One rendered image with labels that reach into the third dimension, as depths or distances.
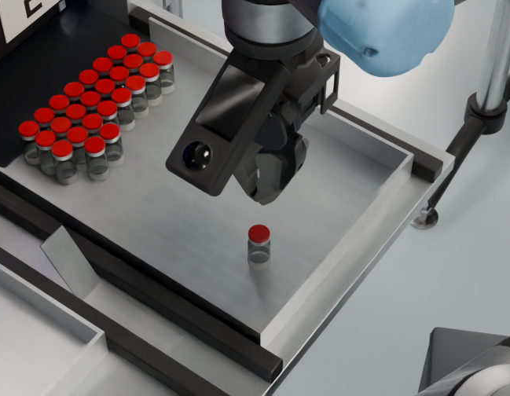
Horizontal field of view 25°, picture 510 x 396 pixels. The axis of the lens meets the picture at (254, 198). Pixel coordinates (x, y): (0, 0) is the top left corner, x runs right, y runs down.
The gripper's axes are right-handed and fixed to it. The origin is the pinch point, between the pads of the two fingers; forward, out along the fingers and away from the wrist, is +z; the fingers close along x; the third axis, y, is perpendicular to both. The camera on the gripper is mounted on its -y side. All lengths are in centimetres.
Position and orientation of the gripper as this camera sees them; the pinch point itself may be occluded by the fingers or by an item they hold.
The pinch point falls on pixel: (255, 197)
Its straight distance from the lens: 101.6
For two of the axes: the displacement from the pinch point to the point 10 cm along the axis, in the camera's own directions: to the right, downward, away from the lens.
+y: 5.8, -6.3, 5.1
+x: -8.1, -4.5, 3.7
